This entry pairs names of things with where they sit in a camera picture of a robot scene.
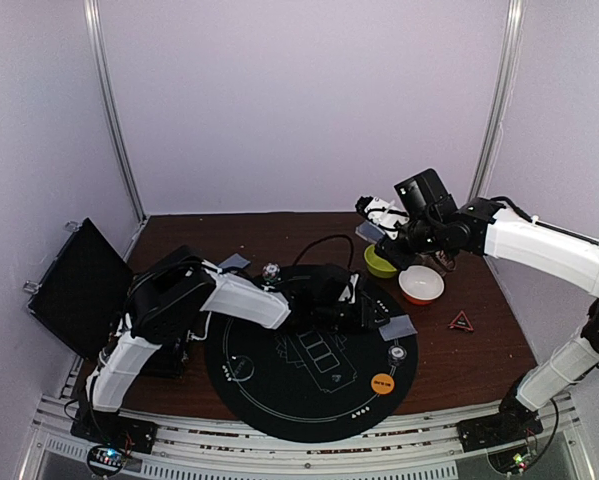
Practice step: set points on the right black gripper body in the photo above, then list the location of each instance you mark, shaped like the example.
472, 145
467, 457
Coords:
396, 245

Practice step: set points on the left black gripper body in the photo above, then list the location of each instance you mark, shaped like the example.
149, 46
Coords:
350, 322

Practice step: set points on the poker chip stack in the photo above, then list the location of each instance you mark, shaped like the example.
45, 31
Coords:
271, 273
396, 355

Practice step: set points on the grey playing card deck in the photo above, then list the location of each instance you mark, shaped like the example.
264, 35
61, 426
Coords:
369, 232

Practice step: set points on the orange big blind button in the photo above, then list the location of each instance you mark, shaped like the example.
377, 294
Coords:
382, 384

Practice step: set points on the red black triangle button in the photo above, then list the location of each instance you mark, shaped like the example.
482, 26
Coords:
461, 322

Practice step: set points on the clear acrylic dealer puck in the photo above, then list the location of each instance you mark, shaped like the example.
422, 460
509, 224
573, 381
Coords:
240, 368

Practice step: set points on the single grey card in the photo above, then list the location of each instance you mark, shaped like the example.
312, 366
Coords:
235, 263

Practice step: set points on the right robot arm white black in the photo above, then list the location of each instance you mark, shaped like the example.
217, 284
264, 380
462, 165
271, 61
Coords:
431, 222

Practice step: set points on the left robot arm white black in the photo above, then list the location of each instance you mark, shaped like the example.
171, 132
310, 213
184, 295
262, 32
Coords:
296, 301

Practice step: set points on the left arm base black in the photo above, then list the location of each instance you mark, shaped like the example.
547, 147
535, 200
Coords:
112, 429

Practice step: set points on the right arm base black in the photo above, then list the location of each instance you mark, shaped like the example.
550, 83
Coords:
499, 425

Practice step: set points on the white decorated mug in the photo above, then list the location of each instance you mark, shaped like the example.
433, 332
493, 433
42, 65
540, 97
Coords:
440, 262

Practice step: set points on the white orange bowl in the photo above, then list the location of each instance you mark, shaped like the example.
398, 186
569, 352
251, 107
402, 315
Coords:
421, 285

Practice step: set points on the green bowl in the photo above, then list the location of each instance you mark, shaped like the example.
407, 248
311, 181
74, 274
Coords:
378, 266

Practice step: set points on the black round poker mat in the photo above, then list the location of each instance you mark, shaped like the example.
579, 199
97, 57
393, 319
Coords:
308, 386

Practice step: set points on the right circuit board with LEDs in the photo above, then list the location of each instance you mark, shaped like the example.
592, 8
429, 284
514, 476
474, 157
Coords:
513, 461

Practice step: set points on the circuit board with leds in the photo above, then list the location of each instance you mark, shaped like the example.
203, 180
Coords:
103, 460
513, 461

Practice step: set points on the black poker chip case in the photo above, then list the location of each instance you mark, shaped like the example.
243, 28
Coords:
88, 287

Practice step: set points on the left circuit board with LEDs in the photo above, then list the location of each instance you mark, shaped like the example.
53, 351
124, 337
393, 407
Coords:
103, 460

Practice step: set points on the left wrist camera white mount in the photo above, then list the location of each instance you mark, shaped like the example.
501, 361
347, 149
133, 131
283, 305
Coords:
349, 292

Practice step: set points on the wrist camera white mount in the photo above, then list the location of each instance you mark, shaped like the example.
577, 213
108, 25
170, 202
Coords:
349, 292
381, 213

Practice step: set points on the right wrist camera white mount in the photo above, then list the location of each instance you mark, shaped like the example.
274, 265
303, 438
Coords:
381, 213

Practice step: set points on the right aluminium frame post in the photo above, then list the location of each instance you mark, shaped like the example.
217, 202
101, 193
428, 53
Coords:
502, 95

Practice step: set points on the front aluminium rail frame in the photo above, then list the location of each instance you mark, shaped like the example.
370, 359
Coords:
416, 446

